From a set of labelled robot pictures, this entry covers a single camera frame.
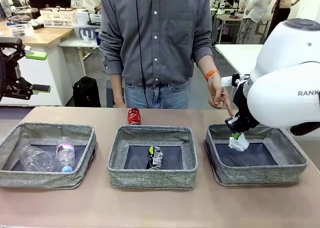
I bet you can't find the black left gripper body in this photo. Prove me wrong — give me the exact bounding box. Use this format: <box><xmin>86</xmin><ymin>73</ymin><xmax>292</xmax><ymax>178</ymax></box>
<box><xmin>0</xmin><ymin>54</ymin><xmax>6</xmax><ymax>94</ymax></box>

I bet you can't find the mannequin in black trousers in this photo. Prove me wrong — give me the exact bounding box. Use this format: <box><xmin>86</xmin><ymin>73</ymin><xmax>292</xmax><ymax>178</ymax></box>
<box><xmin>264</xmin><ymin>0</ymin><xmax>300</xmax><ymax>48</ymax></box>

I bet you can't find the white cylindrical tub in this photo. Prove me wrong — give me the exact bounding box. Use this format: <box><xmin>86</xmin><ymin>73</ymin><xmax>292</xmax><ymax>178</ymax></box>
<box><xmin>75</xmin><ymin>10</ymin><xmax>89</xmax><ymax>27</ymax></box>

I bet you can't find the person's left forearm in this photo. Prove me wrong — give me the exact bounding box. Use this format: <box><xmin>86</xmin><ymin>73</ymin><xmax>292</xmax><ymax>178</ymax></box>
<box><xmin>196</xmin><ymin>54</ymin><xmax>217</xmax><ymax>75</ymax></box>

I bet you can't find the wooden top work table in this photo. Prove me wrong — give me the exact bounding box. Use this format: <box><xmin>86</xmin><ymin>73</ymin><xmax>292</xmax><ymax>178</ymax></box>
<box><xmin>0</xmin><ymin>20</ymin><xmax>76</xmax><ymax>107</ymax></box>

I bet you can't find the person's left hand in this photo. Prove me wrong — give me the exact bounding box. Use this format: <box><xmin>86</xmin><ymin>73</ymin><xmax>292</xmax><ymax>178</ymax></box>
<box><xmin>208</xmin><ymin>74</ymin><xmax>236</xmax><ymax>118</ymax></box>

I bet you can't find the grey fabric basket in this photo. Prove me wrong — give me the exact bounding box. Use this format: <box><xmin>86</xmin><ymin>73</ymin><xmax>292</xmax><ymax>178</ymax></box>
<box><xmin>0</xmin><ymin>122</ymin><xmax>98</xmax><ymax>190</ymax></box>
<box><xmin>107</xmin><ymin>124</ymin><xmax>199</xmax><ymax>191</ymax></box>
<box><xmin>204</xmin><ymin>123</ymin><xmax>309</xmax><ymax>188</ymax></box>

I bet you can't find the black backpack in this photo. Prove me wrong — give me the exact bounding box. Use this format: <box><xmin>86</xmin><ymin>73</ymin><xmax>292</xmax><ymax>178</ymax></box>
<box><xmin>72</xmin><ymin>76</ymin><xmax>102</xmax><ymax>109</ymax></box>

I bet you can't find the white slatted crate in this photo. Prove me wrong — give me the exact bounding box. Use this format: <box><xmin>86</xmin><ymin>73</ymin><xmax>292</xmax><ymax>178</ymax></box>
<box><xmin>39</xmin><ymin>7</ymin><xmax>78</xmax><ymax>29</ymax></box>

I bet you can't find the small white desk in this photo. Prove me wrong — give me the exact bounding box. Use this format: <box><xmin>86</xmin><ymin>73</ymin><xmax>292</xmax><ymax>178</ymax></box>
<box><xmin>58</xmin><ymin>36</ymin><xmax>106</xmax><ymax>80</ymax></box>

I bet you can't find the person in grey shirt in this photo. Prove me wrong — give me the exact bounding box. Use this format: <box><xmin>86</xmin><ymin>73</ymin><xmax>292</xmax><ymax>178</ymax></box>
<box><xmin>99</xmin><ymin>0</ymin><xmax>215</xmax><ymax>110</ymax></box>

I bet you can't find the person's right forearm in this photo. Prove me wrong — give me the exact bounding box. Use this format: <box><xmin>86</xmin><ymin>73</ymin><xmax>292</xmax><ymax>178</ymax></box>
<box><xmin>109</xmin><ymin>71</ymin><xmax>125</xmax><ymax>103</ymax></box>

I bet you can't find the thin black hanging cord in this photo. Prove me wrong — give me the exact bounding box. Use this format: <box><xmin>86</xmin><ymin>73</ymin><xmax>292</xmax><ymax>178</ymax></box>
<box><xmin>134</xmin><ymin>0</ymin><xmax>151</xmax><ymax>109</ymax></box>

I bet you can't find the orange wrist band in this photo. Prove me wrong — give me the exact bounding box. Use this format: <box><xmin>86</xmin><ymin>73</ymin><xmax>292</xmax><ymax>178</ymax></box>
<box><xmin>205</xmin><ymin>68</ymin><xmax>221</xmax><ymax>83</ymax></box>

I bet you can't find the clear organiser box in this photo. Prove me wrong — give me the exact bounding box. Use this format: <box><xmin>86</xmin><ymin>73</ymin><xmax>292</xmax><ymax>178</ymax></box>
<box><xmin>6</xmin><ymin>22</ymin><xmax>35</xmax><ymax>41</ymax></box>

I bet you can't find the large clear plastic bottle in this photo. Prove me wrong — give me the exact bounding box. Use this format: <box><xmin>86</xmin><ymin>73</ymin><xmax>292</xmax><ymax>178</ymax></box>
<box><xmin>21</xmin><ymin>144</ymin><xmax>58</xmax><ymax>173</ymax></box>

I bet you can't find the white paper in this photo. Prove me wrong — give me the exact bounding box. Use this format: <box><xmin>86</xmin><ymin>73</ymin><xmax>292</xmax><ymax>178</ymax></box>
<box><xmin>228</xmin><ymin>132</ymin><xmax>250</xmax><ymax>153</ymax></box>

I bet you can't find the large white table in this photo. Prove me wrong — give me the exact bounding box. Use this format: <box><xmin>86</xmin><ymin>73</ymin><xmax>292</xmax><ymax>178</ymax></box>
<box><xmin>214</xmin><ymin>43</ymin><xmax>264</xmax><ymax>76</ymax></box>

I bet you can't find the small white mesh basket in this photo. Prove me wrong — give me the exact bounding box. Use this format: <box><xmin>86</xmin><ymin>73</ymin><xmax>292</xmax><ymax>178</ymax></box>
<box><xmin>89</xmin><ymin>12</ymin><xmax>102</xmax><ymax>24</ymax></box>

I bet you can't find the clear storage box with print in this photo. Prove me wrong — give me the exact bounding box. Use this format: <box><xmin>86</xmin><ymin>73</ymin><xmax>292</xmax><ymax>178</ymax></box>
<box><xmin>77</xmin><ymin>25</ymin><xmax>97</xmax><ymax>42</ymax></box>

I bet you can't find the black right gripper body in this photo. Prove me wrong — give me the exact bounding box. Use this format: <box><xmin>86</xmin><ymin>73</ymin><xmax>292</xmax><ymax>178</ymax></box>
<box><xmin>233</xmin><ymin>86</ymin><xmax>260</xmax><ymax>134</ymax></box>

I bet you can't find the white background workbench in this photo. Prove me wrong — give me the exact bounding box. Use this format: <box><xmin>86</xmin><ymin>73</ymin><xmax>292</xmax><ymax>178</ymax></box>
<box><xmin>209</xmin><ymin>7</ymin><xmax>251</xmax><ymax>45</ymax></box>

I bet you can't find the black silver can green top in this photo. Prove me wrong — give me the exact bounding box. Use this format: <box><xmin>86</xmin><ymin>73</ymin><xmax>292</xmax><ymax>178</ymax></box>
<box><xmin>147</xmin><ymin>145</ymin><xmax>164</xmax><ymax>171</ymax></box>

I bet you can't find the small bottle with blue cap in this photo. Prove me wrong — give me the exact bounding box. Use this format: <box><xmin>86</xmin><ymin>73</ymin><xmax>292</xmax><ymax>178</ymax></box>
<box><xmin>55</xmin><ymin>135</ymin><xmax>76</xmax><ymax>174</ymax></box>

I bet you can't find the crushed red drink can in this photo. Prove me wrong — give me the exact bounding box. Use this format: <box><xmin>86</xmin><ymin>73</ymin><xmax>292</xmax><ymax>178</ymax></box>
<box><xmin>127</xmin><ymin>107</ymin><xmax>142</xmax><ymax>126</ymax></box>

